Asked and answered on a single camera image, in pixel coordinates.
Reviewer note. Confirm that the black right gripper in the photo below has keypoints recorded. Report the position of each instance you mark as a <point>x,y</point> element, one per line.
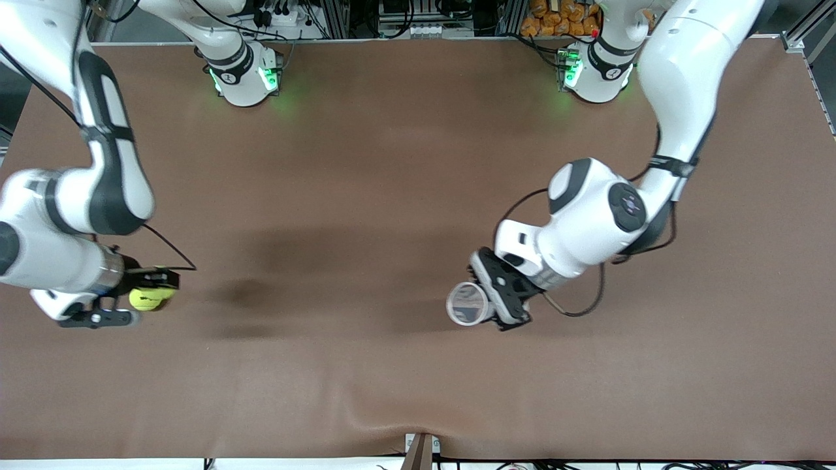
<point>134,267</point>

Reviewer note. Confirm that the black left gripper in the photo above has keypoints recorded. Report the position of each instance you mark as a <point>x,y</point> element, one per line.
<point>530,295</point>

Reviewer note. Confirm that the yellow Roland Garros tennis ball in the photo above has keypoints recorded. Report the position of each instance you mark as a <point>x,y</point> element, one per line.
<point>149,300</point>

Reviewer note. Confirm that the Wilson tennis ball can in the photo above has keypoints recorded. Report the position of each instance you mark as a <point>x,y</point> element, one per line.
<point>467,303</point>

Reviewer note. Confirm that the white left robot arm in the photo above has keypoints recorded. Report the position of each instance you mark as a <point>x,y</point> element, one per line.
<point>588,215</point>

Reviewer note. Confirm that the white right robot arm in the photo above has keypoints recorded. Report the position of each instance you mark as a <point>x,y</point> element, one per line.
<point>111,183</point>

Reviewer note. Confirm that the brown table mat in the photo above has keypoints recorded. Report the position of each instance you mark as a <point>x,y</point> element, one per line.
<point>392,365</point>

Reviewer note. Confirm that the brown wooden strut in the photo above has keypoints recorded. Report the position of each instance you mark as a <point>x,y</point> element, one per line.
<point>420,457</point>

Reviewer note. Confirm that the orange mesh bag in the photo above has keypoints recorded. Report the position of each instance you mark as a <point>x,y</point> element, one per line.
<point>555,19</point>

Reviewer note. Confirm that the white power strip with plugs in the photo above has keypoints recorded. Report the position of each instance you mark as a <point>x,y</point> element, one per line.
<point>287,18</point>

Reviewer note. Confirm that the metal table edge bracket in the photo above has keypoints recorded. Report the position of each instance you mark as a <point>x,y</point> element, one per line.
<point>436,446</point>

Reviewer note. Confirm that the metal corner bracket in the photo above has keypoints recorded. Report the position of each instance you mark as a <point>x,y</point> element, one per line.
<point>792,43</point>

